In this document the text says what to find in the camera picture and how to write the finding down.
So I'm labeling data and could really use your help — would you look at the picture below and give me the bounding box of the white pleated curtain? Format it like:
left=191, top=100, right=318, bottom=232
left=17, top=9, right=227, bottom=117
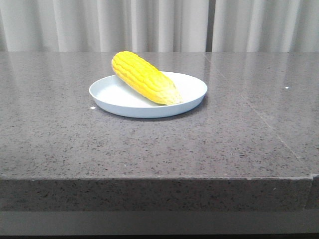
left=0, top=0, right=319, bottom=52

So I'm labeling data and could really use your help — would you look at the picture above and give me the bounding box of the white round plate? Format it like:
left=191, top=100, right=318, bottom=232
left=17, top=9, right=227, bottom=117
left=89, top=71, right=207, bottom=119

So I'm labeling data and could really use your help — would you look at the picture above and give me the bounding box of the yellow corn cob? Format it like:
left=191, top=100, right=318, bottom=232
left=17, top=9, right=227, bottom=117
left=112, top=51, right=183, bottom=105

